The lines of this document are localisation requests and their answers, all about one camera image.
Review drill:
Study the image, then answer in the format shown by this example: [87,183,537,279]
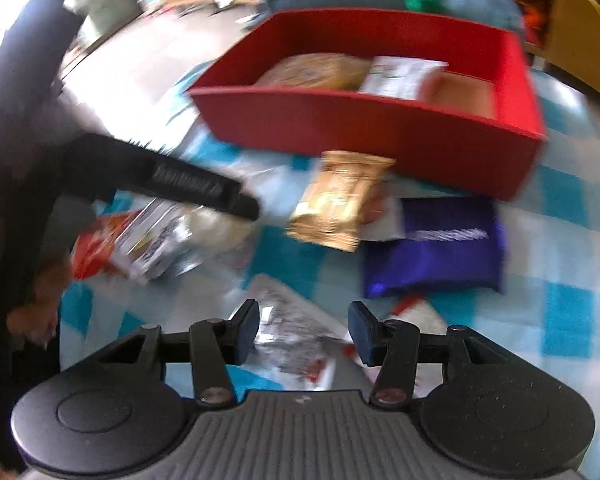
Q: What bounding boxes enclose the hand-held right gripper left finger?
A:
[97,299,261,408]

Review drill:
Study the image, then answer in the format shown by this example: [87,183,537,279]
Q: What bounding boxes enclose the gold foil snack packet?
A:
[286,150,397,253]

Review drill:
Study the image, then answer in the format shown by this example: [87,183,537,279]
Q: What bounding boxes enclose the silver white snack packet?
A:
[245,274,356,391]

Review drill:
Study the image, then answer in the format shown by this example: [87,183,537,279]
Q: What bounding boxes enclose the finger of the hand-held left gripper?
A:
[80,134,261,222]

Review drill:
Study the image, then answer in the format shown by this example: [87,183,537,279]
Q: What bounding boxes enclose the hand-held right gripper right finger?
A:
[347,301,506,408]

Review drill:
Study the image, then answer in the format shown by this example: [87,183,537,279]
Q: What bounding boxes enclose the red white long snack packet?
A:
[385,296,448,341]

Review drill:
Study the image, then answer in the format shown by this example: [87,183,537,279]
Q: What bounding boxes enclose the white printed snack packet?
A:
[112,200,196,286]

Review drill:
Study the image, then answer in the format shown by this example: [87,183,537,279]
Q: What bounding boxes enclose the red candy packet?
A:
[71,212,141,281]

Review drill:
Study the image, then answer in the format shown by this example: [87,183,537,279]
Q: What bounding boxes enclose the golden brown snack packet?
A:
[255,52,371,92]

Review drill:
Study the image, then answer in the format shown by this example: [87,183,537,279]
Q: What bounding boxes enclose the purple snack packet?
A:
[362,196,506,300]

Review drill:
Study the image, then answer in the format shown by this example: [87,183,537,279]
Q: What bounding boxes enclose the person's left hand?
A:
[5,255,73,348]

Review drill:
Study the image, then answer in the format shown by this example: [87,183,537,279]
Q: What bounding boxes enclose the red cardboard box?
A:
[187,8,548,202]

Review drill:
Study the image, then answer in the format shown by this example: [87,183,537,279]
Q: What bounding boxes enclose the orange bag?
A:
[522,5,547,32]

